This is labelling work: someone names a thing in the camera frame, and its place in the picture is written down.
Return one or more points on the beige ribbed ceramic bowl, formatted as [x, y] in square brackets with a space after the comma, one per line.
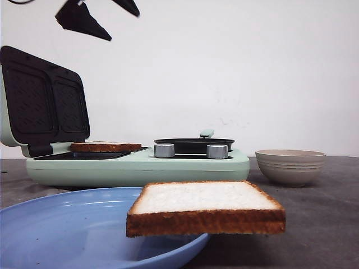
[290, 167]

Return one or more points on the black round frying pan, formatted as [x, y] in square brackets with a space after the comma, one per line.
[196, 145]

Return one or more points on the mint green breakfast maker base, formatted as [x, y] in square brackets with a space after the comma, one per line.
[135, 169]

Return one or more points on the breakfast maker hinged lid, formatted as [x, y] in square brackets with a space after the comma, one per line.
[45, 102]

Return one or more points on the white bread slice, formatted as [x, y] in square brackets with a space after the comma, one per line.
[214, 207]
[99, 146]

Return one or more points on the left silver control knob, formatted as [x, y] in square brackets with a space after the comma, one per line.
[164, 150]

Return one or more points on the silver control knob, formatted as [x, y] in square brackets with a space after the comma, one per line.
[164, 150]
[217, 151]

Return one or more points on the blue plastic plate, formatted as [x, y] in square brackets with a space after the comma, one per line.
[87, 229]

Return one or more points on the right silver control knob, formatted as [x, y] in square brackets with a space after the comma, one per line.
[217, 151]

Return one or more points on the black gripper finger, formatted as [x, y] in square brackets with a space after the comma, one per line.
[129, 5]
[75, 16]

